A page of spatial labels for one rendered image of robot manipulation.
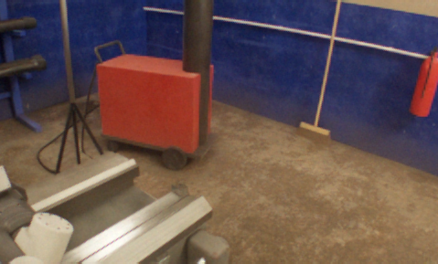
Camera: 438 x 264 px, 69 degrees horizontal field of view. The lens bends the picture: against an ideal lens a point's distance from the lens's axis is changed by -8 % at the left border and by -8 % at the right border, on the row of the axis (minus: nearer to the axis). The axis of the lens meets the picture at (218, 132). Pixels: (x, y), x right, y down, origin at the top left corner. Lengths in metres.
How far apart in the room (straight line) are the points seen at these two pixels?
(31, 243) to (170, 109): 2.18
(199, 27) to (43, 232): 2.14
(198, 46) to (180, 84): 0.31
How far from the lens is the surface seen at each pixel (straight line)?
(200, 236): 1.09
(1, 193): 0.73
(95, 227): 1.21
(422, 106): 3.13
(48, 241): 0.57
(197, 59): 2.58
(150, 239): 0.97
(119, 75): 2.81
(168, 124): 2.72
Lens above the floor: 1.50
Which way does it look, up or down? 25 degrees down
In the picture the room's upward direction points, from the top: 3 degrees clockwise
